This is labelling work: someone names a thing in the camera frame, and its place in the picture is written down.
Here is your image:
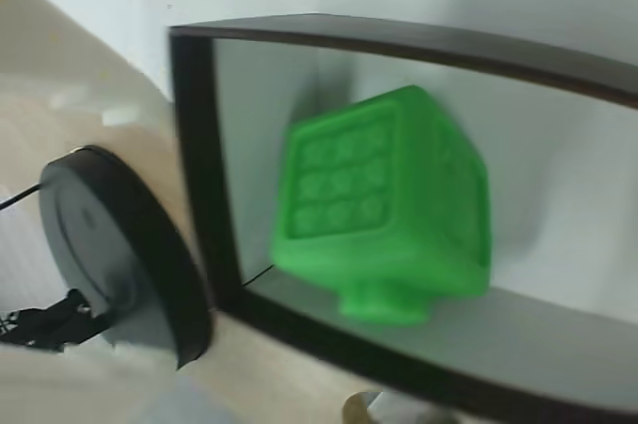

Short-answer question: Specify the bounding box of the black stand cable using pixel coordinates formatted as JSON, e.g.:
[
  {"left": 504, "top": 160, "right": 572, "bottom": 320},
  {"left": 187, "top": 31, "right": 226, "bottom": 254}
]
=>
[{"left": 0, "top": 183, "right": 44, "bottom": 212}]

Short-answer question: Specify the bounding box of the green cube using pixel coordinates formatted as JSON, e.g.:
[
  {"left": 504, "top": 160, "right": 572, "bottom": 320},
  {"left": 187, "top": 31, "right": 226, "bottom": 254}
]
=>
[{"left": 268, "top": 84, "right": 495, "bottom": 330}]

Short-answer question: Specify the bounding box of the black round-base stand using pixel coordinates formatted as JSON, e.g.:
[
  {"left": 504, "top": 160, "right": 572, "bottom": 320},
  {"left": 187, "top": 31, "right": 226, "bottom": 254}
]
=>
[{"left": 0, "top": 144, "right": 214, "bottom": 371}]

